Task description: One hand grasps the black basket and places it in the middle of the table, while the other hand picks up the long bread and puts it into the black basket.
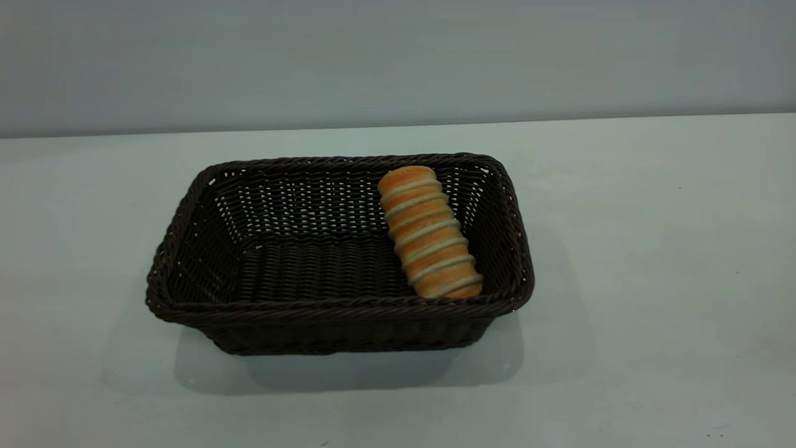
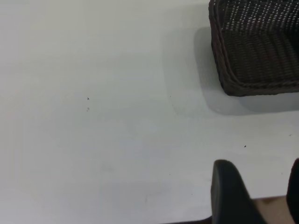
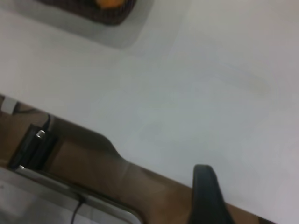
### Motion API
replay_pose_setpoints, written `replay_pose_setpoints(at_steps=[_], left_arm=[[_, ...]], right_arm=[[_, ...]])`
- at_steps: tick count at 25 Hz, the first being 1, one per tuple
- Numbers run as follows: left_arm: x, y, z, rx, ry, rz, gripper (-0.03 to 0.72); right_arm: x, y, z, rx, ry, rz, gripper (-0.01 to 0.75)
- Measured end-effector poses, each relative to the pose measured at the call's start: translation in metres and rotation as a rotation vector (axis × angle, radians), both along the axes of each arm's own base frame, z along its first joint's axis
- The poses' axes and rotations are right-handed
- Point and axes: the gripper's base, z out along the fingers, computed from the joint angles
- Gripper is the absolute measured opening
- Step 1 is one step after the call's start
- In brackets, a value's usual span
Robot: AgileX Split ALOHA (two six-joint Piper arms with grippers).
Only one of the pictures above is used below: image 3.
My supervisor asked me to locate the thick black cable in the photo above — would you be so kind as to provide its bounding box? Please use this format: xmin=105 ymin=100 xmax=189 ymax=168
xmin=41 ymin=113 xmax=52 ymax=132

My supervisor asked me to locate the dark brown wicker basket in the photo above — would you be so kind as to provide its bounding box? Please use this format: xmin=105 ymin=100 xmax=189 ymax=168
xmin=37 ymin=0 xmax=137 ymax=27

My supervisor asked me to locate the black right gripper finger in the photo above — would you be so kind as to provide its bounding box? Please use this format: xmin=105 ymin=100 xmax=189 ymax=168
xmin=188 ymin=164 xmax=235 ymax=224

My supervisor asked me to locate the white tag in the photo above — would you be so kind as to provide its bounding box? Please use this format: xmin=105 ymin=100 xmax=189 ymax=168
xmin=0 ymin=97 xmax=19 ymax=115

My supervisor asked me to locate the striped golden bread roll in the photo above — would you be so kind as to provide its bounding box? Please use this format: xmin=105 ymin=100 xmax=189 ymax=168
xmin=94 ymin=0 xmax=126 ymax=10

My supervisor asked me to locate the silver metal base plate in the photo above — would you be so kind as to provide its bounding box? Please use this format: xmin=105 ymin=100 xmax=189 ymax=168
xmin=0 ymin=166 xmax=143 ymax=224

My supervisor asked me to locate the thin black cable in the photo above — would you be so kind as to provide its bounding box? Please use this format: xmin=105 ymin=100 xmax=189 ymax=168
xmin=70 ymin=195 xmax=87 ymax=224

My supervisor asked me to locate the black electronics box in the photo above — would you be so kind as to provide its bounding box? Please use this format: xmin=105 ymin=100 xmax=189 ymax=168
xmin=7 ymin=124 xmax=59 ymax=173

